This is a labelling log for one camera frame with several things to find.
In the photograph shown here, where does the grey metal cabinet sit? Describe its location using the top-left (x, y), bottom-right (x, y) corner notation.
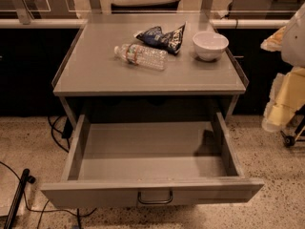
top-left (53, 12), bottom-right (248, 124)

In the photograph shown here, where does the blue chip bag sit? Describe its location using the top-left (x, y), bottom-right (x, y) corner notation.
top-left (134, 25), bottom-right (186, 55)

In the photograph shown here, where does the black floor cable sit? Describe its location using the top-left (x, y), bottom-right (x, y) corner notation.
top-left (0, 114), bottom-right (98, 229)

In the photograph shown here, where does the black wheeled stand base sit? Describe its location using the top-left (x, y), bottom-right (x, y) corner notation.
top-left (280, 116), bottom-right (305, 148)

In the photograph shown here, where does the grey top drawer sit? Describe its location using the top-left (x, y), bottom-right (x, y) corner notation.
top-left (41, 114), bottom-right (264, 208)

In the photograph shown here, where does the clear plastic water bottle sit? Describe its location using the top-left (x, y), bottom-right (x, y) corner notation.
top-left (114, 44), bottom-right (168, 71)

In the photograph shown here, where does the black tripod leg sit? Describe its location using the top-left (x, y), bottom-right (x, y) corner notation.
top-left (4, 169), bottom-right (35, 229)

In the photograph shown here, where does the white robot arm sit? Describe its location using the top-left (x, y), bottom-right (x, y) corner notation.
top-left (260, 5), bottom-right (305, 133)

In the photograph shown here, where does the metal drawer handle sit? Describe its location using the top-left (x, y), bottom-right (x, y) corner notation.
top-left (137, 191), bottom-right (173, 205)

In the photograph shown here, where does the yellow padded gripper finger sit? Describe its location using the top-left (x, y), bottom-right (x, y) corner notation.
top-left (261, 67), bottom-right (305, 133)

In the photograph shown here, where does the white ceramic bowl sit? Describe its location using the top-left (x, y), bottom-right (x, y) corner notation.
top-left (193, 31), bottom-right (229, 61)

